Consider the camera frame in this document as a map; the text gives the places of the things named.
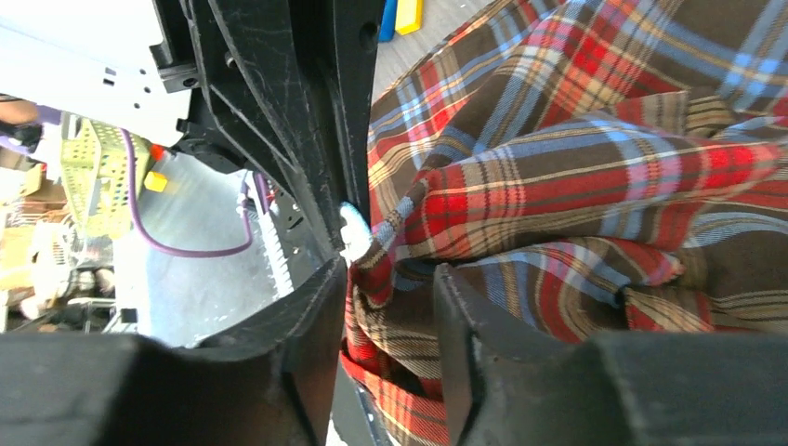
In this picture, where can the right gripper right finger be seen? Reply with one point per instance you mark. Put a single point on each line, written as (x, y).
(505, 383)

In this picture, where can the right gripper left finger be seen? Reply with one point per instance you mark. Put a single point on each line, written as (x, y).
(268, 380)

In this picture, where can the white round brooch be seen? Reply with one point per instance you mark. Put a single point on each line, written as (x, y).
(355, 233)

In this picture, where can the plaid flannel shirt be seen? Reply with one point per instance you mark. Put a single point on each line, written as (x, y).
(588, 166)

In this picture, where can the pile of toy bricks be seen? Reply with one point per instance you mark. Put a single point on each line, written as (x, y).
(401, 17)

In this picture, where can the green perforated basket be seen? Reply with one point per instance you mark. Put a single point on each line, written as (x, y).
(95, 177)

